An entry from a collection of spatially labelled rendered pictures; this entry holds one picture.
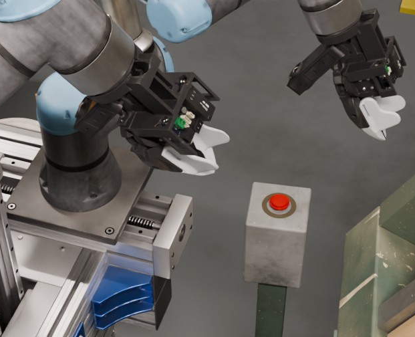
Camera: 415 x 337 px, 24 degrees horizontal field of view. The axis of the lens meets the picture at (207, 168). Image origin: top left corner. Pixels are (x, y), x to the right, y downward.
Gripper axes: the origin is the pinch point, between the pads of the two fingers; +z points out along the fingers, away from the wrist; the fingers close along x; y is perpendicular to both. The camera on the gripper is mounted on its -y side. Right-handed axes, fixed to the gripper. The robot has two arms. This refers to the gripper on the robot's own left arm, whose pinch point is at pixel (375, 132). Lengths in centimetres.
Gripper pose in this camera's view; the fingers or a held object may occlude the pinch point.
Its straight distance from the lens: 146.1
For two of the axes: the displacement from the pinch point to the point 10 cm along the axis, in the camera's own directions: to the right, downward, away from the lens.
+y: 8.3, -1.2, -5.4
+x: 3.3, -6.8, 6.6
